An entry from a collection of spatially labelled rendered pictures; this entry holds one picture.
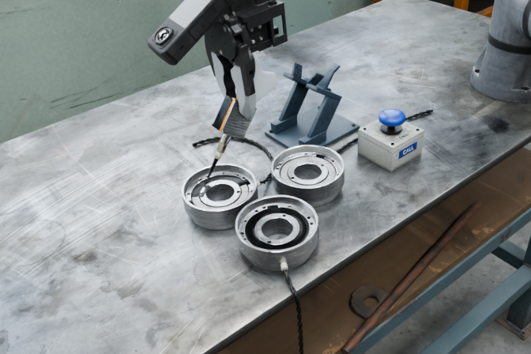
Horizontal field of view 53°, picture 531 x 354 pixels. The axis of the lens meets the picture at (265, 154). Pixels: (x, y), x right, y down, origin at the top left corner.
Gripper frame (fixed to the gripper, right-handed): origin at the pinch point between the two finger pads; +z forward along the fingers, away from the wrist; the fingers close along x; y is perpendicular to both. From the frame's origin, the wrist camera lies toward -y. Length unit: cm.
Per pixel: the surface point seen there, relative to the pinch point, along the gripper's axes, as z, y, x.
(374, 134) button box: 9.3, 18.0, -8.5
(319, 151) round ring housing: 10.1, 10.0, -4.8
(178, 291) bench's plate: 11.8, -19.0, -12.1
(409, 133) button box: 9.5, 22.0, -11.7
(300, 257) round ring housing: 10.3, -5.4, -18.9
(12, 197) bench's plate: 11.0, -29.9, 21.0
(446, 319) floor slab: 96, 54, -2
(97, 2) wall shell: 31, 31, 153
